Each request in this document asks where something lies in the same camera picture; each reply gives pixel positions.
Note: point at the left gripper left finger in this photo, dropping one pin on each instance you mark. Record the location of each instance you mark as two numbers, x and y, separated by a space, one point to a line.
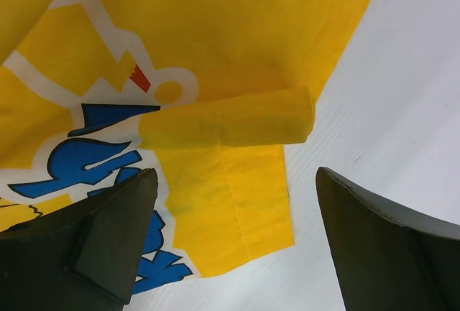
82 257

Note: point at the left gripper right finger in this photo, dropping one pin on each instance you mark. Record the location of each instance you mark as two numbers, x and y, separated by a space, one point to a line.
387 256

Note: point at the yellow Pikachu placemat cloth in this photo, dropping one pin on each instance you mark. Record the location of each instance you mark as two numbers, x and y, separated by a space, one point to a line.
206 92

